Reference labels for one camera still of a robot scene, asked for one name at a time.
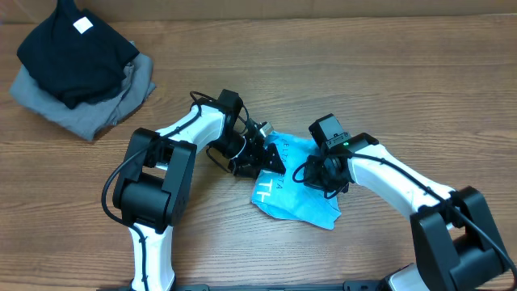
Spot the light blue printed t-shirt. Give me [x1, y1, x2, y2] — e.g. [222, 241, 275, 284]
[250, 132, 341, 230]

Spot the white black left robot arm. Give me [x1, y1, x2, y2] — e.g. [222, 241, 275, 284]
[113, 99, 286, 290]

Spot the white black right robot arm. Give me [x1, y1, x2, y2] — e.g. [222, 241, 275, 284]
[251, 133, 516, 290]

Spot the folded grey t-shirt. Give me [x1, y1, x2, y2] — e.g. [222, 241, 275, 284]
[10, 52, 155, 141]

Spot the folded black t-shirt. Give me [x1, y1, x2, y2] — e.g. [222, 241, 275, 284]
[17, 0, 139, 109]

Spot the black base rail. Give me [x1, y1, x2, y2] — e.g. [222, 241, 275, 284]
[96, 279, 389, 291]

